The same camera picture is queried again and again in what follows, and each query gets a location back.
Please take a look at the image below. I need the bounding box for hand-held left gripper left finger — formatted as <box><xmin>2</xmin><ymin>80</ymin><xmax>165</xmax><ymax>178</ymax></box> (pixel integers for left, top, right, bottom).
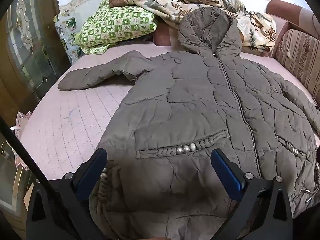
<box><xmin>26</xmin><ymin>148</ymin><xmax>108</xmax><ymax>240</ymax></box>

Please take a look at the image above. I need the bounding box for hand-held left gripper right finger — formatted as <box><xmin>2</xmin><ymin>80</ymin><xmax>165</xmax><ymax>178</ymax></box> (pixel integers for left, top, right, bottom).
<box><xmin>210</xmin><ymin>148</ymin><xmax>294</xmax><ymax>240</ymax></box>

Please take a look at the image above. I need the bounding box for grey-brown quilted hooded jacket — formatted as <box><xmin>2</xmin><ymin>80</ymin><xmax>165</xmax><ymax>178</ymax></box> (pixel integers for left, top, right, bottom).
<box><xmin>57</xmin><ymin>6</ymin><xmax>320</xmax><ymax>240</ymax></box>

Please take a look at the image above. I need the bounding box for pink quilted mattress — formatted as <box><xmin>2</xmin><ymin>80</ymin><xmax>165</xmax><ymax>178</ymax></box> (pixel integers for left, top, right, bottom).
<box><xmin>19</xmin><ymin>41</ymin><xmax>320</xmax><ymax>180</ymax></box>

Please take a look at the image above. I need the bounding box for pink and white paper bag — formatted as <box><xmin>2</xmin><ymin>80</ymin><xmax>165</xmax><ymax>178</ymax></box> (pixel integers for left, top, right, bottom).
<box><xmin>14</xmin><ymin>111</ymin><xmax>33</xmax><ymax>168</ymax></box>

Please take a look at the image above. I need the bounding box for striped brown cushion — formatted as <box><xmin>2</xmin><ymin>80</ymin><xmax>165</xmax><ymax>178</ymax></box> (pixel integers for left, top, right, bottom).
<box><xmin>276</xmin><ymin>29</ymin><xmax>320</xmax><ymax>105</ymax></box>

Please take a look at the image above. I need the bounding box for wooden door with glass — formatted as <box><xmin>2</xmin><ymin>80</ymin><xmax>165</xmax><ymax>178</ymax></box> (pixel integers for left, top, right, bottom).
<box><xmin>0</xmin><ymin>0</ymin><xmax>72</xmax><ymax>140</ymax></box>

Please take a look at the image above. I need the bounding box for green checked pillow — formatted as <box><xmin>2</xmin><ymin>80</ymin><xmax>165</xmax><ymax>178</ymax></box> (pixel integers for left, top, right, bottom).
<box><xmin>74</xmin><ymin>0</ymin><xmax>158</xmax><ymax>55</ymax></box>

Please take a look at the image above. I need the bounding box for floral plastic bag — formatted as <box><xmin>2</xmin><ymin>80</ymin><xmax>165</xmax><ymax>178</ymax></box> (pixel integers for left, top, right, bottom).
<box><xmin>54</xmin><ymin>14</ymin><xmax>83</xmax><ymax>65</ymax></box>

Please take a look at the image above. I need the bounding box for reddish brown pillow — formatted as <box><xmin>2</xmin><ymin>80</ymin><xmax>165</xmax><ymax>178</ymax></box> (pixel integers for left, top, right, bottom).
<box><xmin>152</xmin><ymin>22</ymin><xmax>179</xmax><ymax>47</ymax></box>

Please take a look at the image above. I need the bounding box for pink sofa armrest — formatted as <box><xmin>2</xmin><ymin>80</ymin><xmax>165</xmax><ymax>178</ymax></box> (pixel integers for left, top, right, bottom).
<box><xmin>266</xmin><ymin>0</ymin><xmax>320</xmax><ymax>58</ymax></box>

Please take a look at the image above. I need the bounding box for leaf print blanket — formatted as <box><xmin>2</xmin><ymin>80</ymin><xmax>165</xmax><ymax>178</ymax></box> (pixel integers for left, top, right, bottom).
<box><xmin>109</xmin><ymin>0</ymin><xmax>277</xmax><ymax>54</ymax></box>

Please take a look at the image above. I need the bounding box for black cable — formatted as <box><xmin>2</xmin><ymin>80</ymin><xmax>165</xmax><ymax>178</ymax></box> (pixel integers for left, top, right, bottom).
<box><xmin>0</xmin><ymin>117</ymin><xmax>75</xmax><ymax>240</ymax></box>

